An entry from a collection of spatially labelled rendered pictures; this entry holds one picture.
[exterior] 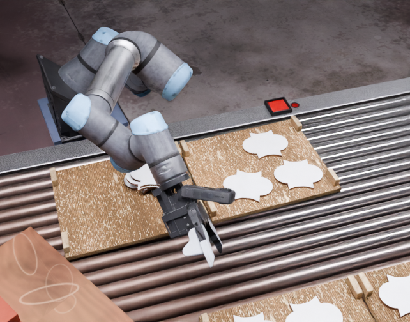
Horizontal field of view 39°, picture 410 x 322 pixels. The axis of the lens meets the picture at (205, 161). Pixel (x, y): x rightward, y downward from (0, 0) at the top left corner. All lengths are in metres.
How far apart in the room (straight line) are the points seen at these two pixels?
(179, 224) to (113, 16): 3.42
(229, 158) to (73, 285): 0.68
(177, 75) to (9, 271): 0.68
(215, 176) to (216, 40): 2.50
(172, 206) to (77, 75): 0.91
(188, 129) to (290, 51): 2.21
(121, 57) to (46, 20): 3.12
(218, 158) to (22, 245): 0.67
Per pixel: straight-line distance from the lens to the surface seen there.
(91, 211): 1.74
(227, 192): 1.24
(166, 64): 1.64
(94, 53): 2.05
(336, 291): 1.57
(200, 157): 1.87
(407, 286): 1.61
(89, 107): 1.32
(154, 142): 1.26
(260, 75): 3.87
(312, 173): 1.83
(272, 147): 1.90
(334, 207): 1.78
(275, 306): 1.52
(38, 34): 4.48
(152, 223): 1.69
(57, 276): 1.48
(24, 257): 1.54
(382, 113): 2.15
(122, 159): 1.35
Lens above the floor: 2.20
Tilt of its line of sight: 43 degrees down
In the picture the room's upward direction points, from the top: 1 degrees counter-clockwise
